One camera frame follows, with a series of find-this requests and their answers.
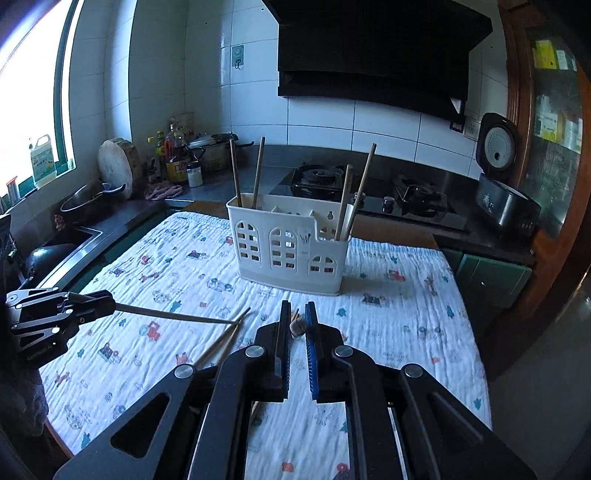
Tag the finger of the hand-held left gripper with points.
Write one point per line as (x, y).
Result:
(92, 303)
(37, 300)

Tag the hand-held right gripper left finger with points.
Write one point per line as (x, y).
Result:
(284, 360)

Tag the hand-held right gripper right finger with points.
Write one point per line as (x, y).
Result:
(312, 360)

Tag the white plastic utensil holder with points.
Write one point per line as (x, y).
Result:
(286, 272)

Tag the person's left forearm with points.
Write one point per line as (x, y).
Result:
(21, 397)

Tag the white printed cloth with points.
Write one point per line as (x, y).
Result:
(392, 332)

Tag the pink rag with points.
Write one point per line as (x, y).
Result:
(164, 191)

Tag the white detergent jug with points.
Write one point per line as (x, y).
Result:
(42, 161)

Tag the round wooden cutting board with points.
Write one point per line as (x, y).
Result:
(115, 164)

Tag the cooking oil bottle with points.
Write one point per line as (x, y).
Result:
(177, 166)

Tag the green-capped bottle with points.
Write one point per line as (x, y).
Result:
(160, 157)

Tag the small white jar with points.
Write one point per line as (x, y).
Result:
(195, 175)

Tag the lidded cooking pot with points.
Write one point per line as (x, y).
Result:
(207, 152)

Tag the black gas stove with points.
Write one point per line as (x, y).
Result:
(415, 198)

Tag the green base cabinet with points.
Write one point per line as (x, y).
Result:
(489, 277)

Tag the green-framed window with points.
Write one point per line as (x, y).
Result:
(27, 92)

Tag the black rice cooker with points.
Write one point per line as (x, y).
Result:
(503, 203)

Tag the black range hood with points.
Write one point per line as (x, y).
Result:
(369, 55)

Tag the wooden glass-door cabinet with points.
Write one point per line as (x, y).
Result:
(554, 152)

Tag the white wall socket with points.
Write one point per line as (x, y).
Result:
(472, 128)

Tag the green wall hook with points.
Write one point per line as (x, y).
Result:
(237, 55)

